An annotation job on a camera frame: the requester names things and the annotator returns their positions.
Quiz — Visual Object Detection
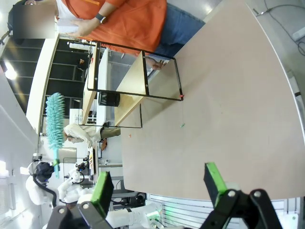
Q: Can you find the person's left forearm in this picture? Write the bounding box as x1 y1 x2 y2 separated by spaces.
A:
94 0 120 24

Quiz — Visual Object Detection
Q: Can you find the person in orange hoodie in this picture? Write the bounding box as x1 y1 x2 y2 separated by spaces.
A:
54 0 206 59

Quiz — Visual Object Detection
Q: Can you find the person in beige clothes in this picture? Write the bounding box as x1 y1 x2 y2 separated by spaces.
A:
63 123 122 146

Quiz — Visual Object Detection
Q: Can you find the black mesh pen holder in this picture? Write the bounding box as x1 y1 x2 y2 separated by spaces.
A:
98 92 121 107

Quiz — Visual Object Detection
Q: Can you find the teal fluffy microfiber duster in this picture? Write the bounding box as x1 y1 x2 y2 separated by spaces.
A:
45 92 66 179

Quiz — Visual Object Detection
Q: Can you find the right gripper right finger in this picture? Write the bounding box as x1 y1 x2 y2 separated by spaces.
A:
200 162 283 229

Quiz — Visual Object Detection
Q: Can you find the grey ribbed panel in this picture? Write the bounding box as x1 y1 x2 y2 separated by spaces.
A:
146 193 216 224

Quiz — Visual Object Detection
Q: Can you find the person's left hand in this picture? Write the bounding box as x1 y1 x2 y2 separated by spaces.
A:
68 17 101 38

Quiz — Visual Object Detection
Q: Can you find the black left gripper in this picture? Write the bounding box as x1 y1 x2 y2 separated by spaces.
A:
35 161 55 183

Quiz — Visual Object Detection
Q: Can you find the white power strip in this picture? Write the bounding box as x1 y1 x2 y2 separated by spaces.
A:
292 30 305 41

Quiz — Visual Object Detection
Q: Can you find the white desk grey frame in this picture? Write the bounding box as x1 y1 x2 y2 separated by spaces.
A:
96 47 110 127

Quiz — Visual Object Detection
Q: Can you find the person's right hand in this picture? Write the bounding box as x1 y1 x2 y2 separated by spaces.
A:
147 58 169 71

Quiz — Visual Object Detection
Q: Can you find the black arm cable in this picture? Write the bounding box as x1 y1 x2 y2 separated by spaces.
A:
32 175 58 208

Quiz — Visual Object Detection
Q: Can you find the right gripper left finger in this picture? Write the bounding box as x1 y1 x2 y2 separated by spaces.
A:
46 170 115 229

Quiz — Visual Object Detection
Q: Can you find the two-tier wood black-frame shelf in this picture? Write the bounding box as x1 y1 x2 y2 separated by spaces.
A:
82 40 184 129

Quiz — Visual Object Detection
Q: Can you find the bright ceiling light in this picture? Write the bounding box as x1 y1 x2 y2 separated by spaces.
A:
3 63 19 81

